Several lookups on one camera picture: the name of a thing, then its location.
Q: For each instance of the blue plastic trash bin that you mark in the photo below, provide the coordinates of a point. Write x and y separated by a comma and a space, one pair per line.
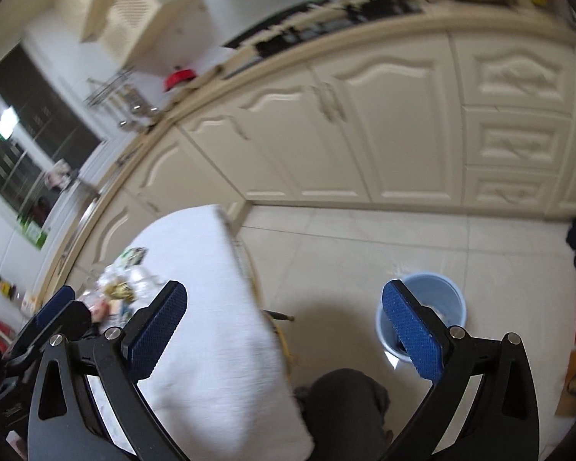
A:
441, 293

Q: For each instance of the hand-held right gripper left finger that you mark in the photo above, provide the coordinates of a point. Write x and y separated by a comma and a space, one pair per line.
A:
154, 333

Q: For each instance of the pile of wrappers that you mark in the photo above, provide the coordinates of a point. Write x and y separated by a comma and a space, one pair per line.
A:
120, 290

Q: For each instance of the black gas stove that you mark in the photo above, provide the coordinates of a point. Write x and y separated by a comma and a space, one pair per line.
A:
317, 24

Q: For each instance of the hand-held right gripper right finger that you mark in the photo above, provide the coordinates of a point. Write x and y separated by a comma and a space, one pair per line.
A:
413, 333

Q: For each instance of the green white box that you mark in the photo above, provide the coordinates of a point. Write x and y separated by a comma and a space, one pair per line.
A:
33, 234

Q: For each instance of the metal utensil rack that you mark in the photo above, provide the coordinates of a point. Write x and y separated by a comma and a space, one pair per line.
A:
120, 98

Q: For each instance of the dark window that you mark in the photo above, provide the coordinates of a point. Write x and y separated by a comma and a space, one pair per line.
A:
33, 120

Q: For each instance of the green printed packet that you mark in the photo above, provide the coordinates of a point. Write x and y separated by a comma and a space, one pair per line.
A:
134, 255

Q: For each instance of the pink white bundle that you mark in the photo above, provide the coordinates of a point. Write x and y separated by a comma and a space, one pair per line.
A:
58, 175

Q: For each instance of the brown paper bag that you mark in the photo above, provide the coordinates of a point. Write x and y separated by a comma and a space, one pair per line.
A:
573, 379

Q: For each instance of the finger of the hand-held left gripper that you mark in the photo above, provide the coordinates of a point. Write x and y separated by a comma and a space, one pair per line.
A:
55, 300
74, 319

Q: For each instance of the person's leg in dark trousers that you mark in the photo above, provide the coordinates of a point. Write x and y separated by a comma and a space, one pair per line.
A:
341, 413

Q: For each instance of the cream kitchen cabinet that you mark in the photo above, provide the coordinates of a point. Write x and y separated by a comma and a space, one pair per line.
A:
365, 129

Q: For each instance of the white tablecloth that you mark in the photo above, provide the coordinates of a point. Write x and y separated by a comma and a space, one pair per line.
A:
211, 297

